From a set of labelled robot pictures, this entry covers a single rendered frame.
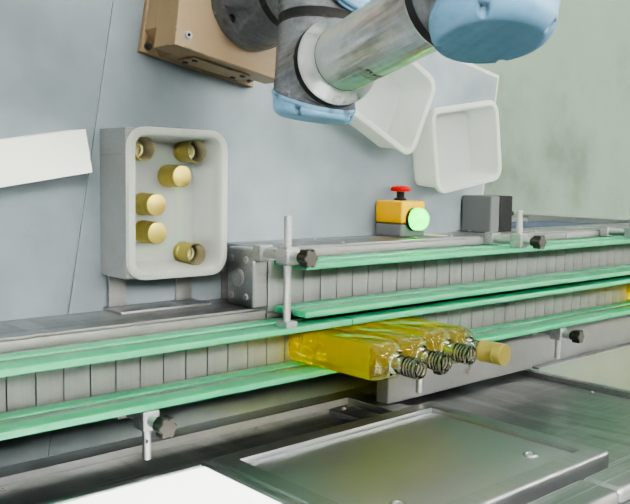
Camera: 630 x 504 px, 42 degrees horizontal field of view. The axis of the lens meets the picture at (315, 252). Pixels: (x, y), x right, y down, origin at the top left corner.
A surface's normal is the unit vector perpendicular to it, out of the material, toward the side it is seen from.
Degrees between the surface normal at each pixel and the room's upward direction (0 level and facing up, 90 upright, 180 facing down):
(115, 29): 0
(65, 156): 0
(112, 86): 0
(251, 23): 68
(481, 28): 78
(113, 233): 90
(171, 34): 89
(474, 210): 90
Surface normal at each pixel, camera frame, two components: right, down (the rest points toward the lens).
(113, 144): -0.74, 0.05
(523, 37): -0.01, 0.98
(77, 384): 0.67, 0.08
